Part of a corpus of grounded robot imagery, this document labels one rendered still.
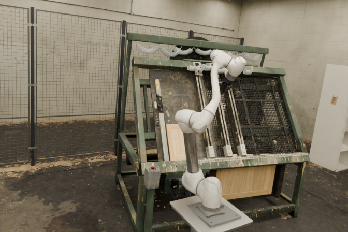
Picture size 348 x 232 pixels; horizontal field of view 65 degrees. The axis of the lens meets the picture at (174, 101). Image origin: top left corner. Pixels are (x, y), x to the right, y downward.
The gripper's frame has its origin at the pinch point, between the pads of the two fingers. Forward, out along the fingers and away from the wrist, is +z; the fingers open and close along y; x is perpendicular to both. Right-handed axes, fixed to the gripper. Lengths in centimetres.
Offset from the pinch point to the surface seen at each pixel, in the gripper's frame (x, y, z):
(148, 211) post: 67, 28, 106
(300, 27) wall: -491, -361, 78
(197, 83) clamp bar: -73, -7, 48
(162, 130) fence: -9, 27, 75
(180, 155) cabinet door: 11, 2, 85
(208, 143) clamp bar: -5, -27, 73
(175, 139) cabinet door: -4, 10, 79
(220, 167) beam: 16, -44, 83
